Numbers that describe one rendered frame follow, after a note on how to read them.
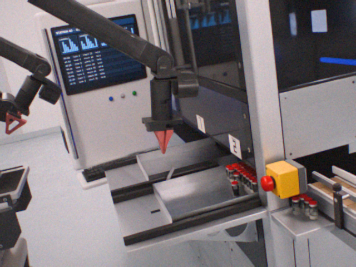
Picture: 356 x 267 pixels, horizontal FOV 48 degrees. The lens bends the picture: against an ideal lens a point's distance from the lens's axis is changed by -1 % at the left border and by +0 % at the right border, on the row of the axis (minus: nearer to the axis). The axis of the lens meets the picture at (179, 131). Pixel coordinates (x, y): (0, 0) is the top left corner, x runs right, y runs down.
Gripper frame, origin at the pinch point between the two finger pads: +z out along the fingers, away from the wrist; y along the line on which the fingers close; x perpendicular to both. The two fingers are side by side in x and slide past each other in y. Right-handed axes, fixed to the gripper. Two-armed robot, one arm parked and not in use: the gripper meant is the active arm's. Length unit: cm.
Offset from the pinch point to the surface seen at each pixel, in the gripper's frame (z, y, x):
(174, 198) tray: 19.9, 5.5, 10.9
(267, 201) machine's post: 13.8, 25.8, -12.8
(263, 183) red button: 5.4, 20.9, -19.5
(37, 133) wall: 119, -76, 542
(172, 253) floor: 106, 31, 118
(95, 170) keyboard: 29, -15, 73
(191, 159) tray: 18.0, 20.9, 40.8
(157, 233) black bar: 20.3, -4.6, -8.4
